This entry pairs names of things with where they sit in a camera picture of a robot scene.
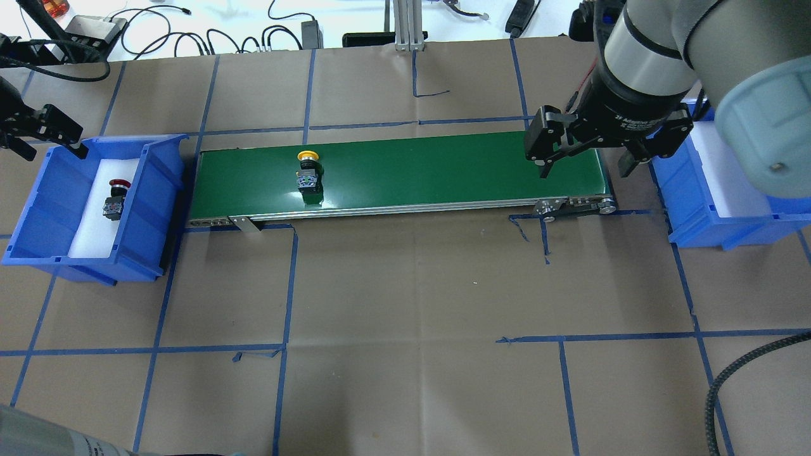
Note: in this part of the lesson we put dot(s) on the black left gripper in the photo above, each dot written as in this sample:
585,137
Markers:
39,121

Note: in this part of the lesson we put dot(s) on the right blue plastic bin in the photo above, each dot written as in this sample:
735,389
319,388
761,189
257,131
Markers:
709,201

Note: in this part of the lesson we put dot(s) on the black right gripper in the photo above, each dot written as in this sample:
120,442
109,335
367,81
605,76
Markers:
624,106

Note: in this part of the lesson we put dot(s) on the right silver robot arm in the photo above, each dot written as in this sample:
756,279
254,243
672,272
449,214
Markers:
660,64

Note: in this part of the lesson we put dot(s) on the black power adapter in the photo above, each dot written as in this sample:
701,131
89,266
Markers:
311,35

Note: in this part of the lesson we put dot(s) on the aluminium frame post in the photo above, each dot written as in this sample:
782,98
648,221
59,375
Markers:
408,27

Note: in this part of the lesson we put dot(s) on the left blue plastic bin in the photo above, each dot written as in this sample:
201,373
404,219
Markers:
62,229

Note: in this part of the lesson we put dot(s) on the yellow push button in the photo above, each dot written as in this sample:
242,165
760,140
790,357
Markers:
309,175

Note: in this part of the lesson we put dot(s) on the white foam pad right bin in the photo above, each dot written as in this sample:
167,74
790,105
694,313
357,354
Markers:
733,196

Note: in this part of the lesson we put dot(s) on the blue plastic bin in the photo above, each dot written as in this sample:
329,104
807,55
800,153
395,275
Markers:
709,201
62,229

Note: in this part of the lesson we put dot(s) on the green conveyor belt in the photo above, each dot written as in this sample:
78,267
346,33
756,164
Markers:
428,174

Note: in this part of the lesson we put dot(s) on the red push button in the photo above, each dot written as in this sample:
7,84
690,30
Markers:
113,207

